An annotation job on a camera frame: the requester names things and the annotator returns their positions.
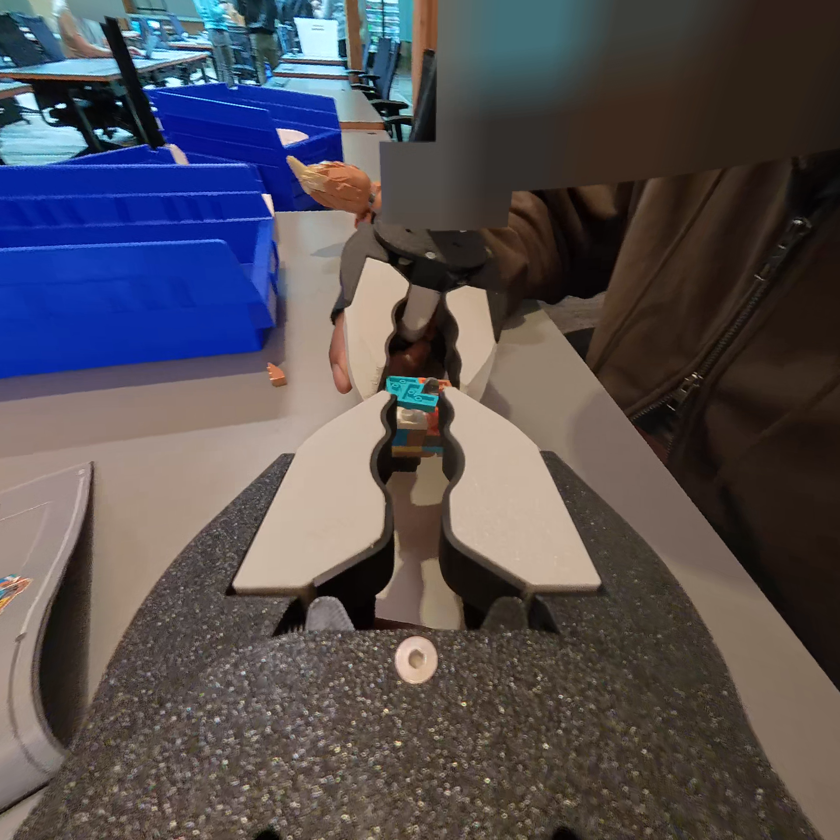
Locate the black office chair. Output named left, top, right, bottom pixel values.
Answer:
left=348, top=36, right=411, bottom=142

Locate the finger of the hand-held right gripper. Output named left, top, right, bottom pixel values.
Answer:
left=445, top=287, right=498, bottom=400
left=343, top=256, right=413, bottom=403

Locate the grey instruction booklet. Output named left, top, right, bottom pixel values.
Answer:
left=0, top=462, right=94, bottom=808

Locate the black floor lamp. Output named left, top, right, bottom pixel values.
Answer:
left=101, top=16, right=166, bottom=148

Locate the person's brown jacket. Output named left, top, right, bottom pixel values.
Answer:
left=584, top=151, right=840, bottom=690

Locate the multicoloured brick model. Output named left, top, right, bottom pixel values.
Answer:
left=384, top=375, right=454, bottom=470

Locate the person's right forearm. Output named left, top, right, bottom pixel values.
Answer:
left=505, top=185, right=634, bottom=309

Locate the tan brick fox model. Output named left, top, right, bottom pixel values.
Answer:
left=287, top=156, right=383, bottom=227

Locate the grey desk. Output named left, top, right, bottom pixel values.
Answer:
left=0, top=128, right=840, bottom=840

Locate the white sign board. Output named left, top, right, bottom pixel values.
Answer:
left=294, top=16, right=342, bottom=60

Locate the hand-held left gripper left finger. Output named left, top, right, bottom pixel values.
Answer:
left=231, top=390, right=396, bottom=599

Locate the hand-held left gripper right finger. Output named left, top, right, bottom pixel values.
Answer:
left=438, top=387, right=603, bottom=599

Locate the wood-edged desk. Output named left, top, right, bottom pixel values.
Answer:
left=0, top=51, right=211, bottom=86

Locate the black monitor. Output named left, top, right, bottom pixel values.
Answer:
left=410, top=49, right=438, bottom=142

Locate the blue plastic bin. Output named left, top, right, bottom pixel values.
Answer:
left=147, top=82, right=343, bottom=212
left=0, top=146, right=280, bottom=380

